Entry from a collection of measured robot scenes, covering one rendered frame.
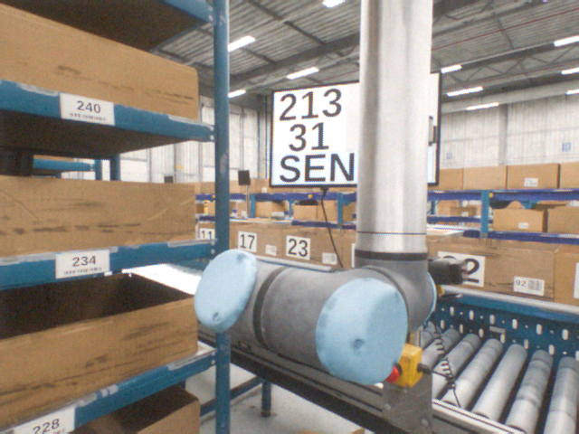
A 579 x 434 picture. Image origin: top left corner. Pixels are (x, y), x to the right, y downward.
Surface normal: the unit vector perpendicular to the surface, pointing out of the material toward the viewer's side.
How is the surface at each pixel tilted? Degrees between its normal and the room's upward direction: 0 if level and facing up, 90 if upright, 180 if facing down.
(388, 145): 87
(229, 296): 60
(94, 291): 90
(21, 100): 90
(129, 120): 90
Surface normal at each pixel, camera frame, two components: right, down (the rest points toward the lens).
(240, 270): -0.61, -0.47
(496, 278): -0.66, 0.05
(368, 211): -0.80, -0.02
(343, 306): -0.44, -0.61
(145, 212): 0.75, 0.06
